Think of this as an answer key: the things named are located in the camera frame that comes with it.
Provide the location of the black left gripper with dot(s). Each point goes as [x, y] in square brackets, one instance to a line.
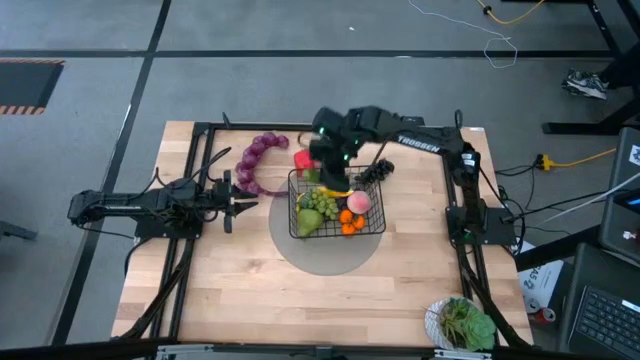
[229, 200]

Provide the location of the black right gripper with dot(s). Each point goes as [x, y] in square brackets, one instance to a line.
[335, 165]

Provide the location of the yellow banana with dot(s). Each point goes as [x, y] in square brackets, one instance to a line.
[337, 193]

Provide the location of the red bell pepper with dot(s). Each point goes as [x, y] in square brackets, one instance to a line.
[302, 162]

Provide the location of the green grape bunch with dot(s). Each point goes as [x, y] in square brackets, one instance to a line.
[322, 204]

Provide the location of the black grape bunch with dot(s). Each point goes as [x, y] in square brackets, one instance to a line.
[377, 171]

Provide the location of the pink peach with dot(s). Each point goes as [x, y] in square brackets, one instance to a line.
[359, 202]

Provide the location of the orange tangerine cluster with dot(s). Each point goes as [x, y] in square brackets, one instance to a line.
[351, 223]

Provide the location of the green pear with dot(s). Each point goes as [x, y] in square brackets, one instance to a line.
[309, 222]

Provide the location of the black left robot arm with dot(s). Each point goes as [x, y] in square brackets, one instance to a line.
[125, 206]

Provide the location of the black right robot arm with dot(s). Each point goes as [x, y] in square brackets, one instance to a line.
[425, 140]

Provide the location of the round grey mat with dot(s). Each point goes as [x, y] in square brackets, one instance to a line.
[320, 256]

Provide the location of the silver aluminium bar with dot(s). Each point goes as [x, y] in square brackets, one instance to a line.
[200, 351]

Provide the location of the potted green succulent plant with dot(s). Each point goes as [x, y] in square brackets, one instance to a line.
[467, 325]

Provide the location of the grey chair leg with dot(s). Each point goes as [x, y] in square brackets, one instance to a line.
[15, 231]

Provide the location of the white printed box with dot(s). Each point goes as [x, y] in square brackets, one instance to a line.
[540, 280]

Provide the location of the black hazard-striped floor hatch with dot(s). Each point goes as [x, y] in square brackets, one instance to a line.
[25, 82]

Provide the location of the red drink can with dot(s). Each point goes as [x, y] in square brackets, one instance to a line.
[545, 315]

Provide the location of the thin white rod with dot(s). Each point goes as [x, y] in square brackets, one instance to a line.
[595, 199]

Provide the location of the person's shoe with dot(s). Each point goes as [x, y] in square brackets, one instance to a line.
[585, 84]

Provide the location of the black equipment case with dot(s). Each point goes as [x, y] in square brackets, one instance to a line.
[620, 210]

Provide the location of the black laptop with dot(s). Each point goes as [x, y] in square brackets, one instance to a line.
[602, 312]

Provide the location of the person's leg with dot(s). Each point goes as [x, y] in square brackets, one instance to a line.
[625, 67]

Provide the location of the black table frame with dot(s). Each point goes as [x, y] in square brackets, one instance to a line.
[250, 127]

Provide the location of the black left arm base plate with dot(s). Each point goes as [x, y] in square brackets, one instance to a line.
[160, 232]

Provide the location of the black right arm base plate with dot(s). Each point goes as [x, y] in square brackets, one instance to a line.
[500, 225]

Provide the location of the black desk frame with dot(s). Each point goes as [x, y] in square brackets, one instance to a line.
[607, 30]

